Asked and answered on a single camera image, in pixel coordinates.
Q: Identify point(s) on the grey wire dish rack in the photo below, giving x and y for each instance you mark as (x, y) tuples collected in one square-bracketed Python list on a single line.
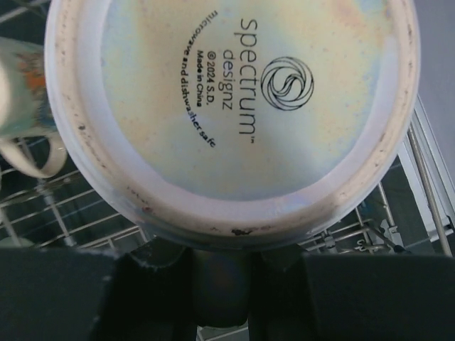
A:
[(65, 211)]

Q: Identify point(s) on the beige patterned ceramic mug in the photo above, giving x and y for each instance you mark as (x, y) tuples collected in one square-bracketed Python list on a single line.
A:
[(25, 108)]

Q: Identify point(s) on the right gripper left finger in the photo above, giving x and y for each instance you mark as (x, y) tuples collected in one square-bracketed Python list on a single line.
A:
[(88, 294)]

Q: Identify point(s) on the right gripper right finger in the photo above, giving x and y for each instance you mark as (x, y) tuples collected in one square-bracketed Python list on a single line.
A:
[(295, 295)]

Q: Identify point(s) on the orange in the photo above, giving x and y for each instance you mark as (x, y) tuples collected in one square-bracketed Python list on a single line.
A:
[(232, 126)]

